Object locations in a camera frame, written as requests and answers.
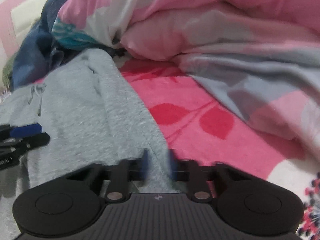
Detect grey sweatpants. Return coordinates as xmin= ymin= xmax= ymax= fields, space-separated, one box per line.
xmin=0 ymin=49 xmax=181 ymax=240

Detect pink and white headboard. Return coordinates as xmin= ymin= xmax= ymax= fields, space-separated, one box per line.
xmin=0 ymin=0 xmax=63 ymax=63

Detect pink floral blanket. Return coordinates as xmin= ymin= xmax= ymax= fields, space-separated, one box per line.
xmin=119 ymin=59 xmax=320 ymax=240

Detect light blue denim garment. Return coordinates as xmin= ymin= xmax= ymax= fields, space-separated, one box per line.
xmin=11 ymin=20 xmax=63 ymax=91

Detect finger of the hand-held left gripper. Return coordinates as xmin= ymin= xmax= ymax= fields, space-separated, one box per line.
xmin=0 ymin=133 xmax=51 ymax=154
xmin=0 ymin=123 xmax=42 ymax=139

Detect green patterned cloth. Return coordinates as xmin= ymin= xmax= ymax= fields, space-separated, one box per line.
xmin=2 ymin=55 xmax=14 ymax=88

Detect pink patterned duvet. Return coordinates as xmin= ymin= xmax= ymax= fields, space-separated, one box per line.
xmin=51 ymin=0 xmax=320 ymax=141

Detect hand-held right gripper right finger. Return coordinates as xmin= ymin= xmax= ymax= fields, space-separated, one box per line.
xmin=168 ymin=150 xmax=250 ymax=202

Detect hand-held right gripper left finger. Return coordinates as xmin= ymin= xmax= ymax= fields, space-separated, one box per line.
xmin=66 ymin=150 xmax=150 ymax=202

